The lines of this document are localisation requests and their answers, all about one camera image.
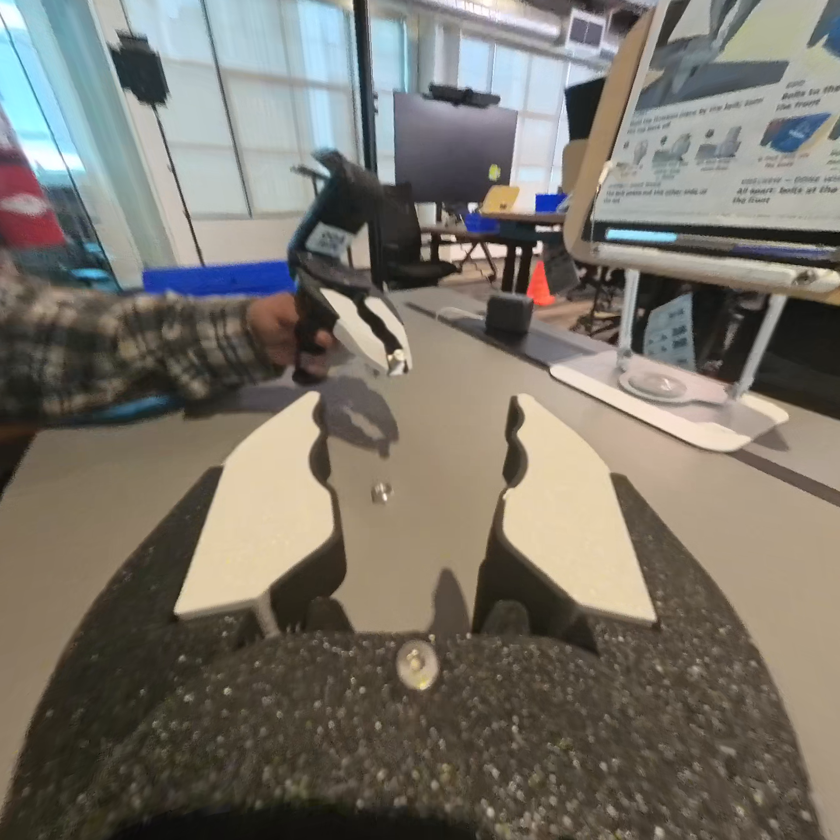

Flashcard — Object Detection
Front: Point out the red sign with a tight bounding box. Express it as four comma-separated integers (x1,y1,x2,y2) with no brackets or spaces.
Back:
0,108,68,250

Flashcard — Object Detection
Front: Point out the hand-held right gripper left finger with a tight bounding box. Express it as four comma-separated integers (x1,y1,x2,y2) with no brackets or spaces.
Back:
174,392,347,639

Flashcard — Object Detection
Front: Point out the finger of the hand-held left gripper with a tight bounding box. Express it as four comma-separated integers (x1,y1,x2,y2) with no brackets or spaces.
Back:
319,289,396,378
363,295,413,375

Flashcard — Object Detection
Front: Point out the large black monitor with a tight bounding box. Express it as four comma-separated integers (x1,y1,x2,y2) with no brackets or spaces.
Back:
392,91,519,206

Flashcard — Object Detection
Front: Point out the instruction tablet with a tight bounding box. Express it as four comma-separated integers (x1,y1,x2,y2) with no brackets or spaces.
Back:
563,0,840,306

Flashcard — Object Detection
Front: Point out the black box on pole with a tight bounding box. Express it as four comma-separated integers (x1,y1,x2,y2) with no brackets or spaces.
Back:
109,34,206,265

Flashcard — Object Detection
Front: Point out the printed paper sign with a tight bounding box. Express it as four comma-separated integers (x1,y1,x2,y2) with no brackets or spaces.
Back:
646,293,697,370
543,248,580,294

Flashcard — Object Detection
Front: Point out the person's left forearm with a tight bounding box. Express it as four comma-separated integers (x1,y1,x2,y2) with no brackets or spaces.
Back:
0,252,283,424

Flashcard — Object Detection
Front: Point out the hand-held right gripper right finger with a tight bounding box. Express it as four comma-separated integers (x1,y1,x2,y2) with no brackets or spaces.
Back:
472,394,658,634

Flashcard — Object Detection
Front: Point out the black pillar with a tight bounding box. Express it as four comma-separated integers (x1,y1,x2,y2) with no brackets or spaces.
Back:
353,0,385,290

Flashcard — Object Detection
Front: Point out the black webcam bar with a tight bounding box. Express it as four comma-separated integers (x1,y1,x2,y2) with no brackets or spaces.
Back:
428,83,501,107

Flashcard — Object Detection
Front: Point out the blue plastic storage bin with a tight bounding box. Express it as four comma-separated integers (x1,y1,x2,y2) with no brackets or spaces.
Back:
142,261,298,296

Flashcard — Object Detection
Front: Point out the black cube charger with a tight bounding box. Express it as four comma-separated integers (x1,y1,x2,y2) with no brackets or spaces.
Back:
486,293,534,337

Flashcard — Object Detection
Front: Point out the black office chair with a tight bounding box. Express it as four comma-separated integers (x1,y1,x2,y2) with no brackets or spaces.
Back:
373,182,460,291

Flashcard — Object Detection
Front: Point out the wooden office desk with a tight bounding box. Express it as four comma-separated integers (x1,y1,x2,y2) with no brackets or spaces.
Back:
420,209,567,295

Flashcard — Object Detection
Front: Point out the person's left hand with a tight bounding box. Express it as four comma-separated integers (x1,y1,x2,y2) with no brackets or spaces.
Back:
246,292,336,379

